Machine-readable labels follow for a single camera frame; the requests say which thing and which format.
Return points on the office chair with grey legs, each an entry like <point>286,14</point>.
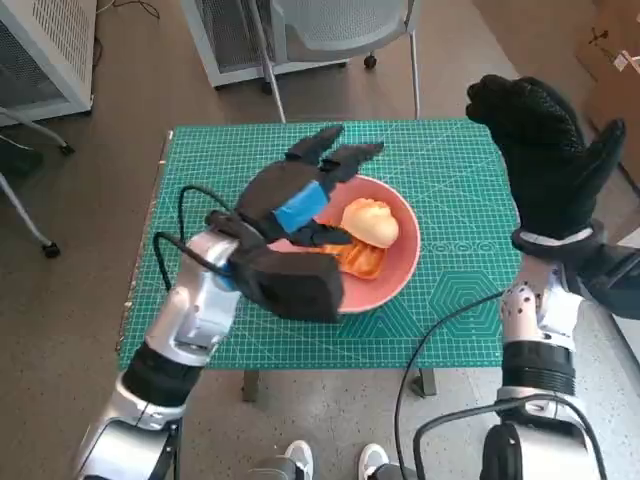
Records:
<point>45,134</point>

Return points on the pink bowl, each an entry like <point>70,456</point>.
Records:
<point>400,260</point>

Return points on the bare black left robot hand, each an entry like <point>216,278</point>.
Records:
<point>280,195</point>

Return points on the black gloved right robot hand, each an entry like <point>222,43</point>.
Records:
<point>550,170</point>

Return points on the grey table leg bracket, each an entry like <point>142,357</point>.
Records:
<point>251,386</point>
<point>426,384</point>

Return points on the plain cardboard box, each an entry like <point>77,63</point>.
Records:
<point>620,115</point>

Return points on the cardboard box with white tag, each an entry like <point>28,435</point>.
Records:
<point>607,60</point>

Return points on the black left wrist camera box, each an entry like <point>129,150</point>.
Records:
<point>295,285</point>

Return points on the black caster wheel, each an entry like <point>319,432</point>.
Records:
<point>370,61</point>

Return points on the green cutting mat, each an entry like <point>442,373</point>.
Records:
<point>450,165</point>

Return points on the grey mesh chair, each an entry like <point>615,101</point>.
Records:
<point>345,25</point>

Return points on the braided toy bread loaf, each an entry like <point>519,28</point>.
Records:
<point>365,260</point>

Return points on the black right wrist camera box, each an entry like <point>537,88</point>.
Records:
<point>615,285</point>

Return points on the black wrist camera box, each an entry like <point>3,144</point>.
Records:
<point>295,285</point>
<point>615,285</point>

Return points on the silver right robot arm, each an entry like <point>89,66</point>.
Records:
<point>525,310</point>

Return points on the white perforated metal cabinet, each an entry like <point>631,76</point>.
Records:
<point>50,50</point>

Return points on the round toy bread bun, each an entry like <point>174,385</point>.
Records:
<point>372,222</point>

